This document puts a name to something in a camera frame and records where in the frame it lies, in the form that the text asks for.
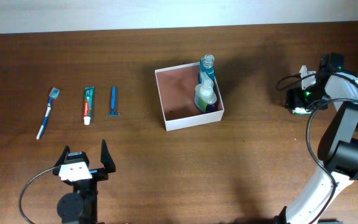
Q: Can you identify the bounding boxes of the white cardboard box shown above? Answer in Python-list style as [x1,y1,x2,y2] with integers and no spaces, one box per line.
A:
[155,62,224,131]

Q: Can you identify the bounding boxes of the blue white toothbrush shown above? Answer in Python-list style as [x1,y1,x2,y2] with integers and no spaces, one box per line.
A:
[36,87,60,140]

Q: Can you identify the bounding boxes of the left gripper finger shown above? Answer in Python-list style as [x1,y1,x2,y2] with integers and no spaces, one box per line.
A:
[101,139,116,173]
[54,146,70,167]

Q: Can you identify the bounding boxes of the green red toothpaste tube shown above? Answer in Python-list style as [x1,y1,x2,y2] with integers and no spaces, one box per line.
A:
[83,86,94,125]

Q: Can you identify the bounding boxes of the teal mouthwash bottle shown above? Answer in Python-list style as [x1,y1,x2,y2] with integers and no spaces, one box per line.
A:
[198,54,215,84]

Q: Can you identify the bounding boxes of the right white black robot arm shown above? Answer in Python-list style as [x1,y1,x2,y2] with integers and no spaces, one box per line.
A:
[273,53,358,224]

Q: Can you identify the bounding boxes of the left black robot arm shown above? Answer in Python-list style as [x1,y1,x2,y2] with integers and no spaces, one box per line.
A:
[52,140,116,224]

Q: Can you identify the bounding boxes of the green soap packet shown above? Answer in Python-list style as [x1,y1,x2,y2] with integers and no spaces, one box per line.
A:
[292,107,311,115]

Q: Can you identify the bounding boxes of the blue disposable razor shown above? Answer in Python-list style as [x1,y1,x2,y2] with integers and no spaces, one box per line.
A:
[106,86,119,116]

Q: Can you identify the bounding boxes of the clear blue spray bottle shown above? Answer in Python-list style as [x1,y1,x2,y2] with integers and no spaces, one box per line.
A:
[194,80,217,113]

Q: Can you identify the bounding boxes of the left black cable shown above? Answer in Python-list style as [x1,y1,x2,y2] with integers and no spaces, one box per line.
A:
[18,166,60,224]

